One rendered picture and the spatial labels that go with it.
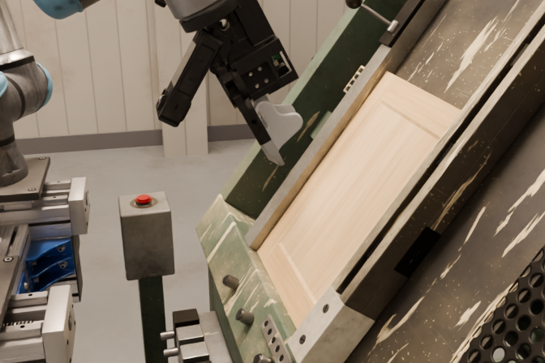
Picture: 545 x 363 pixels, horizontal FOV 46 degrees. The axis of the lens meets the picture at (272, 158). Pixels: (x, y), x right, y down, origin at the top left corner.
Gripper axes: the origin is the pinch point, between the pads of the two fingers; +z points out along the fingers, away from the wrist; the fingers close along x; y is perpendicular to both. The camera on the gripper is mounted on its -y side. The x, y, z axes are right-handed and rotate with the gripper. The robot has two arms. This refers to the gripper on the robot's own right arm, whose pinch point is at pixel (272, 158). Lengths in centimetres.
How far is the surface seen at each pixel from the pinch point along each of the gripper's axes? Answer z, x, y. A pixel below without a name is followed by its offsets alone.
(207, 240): 42, 70, -24
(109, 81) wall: 56, 377, -72
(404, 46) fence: 17, 54, 36
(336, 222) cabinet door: 33.5, 33.7, 4.6
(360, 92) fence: 21, 53, 23
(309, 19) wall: 88, 377, 73
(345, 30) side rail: 15, 78, 31
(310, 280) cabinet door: 38.6, 28.6, -5.2
